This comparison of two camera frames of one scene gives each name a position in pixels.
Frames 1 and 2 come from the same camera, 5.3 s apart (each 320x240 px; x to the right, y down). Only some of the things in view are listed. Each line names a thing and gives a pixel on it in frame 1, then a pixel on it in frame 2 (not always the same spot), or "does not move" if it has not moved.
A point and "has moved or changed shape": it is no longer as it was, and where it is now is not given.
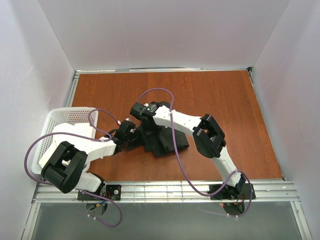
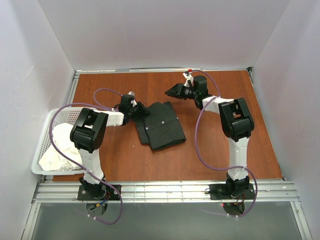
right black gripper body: x=146 y=124 → x=181 y=90
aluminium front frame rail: x=169 y=192 does not move
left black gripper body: x=136 y=136 → x=138 y=110
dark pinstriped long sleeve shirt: x=160 y=140 has moved or changed shape
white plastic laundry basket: x=85 y=116 does not move
